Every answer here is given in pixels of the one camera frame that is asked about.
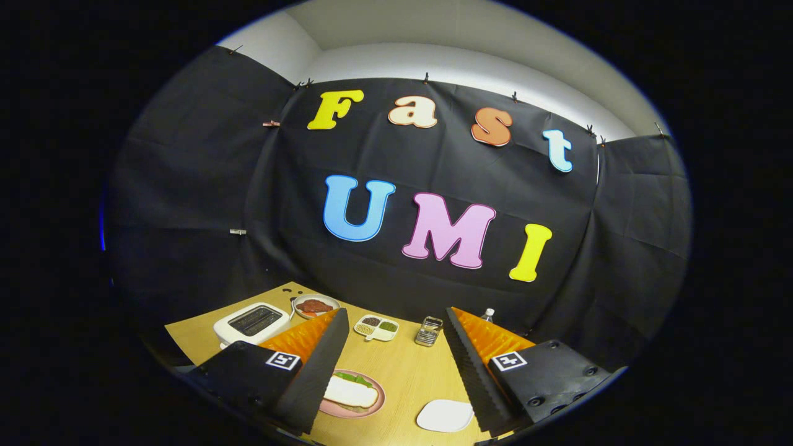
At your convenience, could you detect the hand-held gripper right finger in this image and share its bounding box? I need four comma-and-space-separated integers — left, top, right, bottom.
444, 306, 628, 438

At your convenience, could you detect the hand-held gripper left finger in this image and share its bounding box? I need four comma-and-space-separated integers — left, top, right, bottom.
186, 307, 351, 436

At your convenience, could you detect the green lettuce leaf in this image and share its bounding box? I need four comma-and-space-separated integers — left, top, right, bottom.
333, 371, 375, 389

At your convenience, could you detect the toast bread slice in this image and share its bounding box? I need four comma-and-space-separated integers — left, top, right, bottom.
323, 375, 379, 409

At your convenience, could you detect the small white flat plate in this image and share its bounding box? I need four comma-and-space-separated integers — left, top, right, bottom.
416, 399, 475, 433

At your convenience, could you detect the pink round plate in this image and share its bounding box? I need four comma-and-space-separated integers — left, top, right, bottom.
319, 369, 386, 419

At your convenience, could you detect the white divided dish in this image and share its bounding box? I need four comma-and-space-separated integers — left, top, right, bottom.
353, 314, 400, 342

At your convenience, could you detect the round beige plate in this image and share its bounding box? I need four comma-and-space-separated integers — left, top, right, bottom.
291, 294, 341, 320

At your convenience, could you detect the white toaster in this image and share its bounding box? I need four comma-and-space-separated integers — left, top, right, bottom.
213, 302, 291, 349

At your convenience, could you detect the black backdrop cloth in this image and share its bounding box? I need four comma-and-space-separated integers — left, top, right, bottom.
102, 45, 693, 372

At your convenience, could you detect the row of black clips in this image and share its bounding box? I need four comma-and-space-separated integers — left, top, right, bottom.
226, 45, 667, 146

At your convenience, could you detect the metal wire basket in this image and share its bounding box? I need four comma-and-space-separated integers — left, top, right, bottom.
414, 316, 444, 348

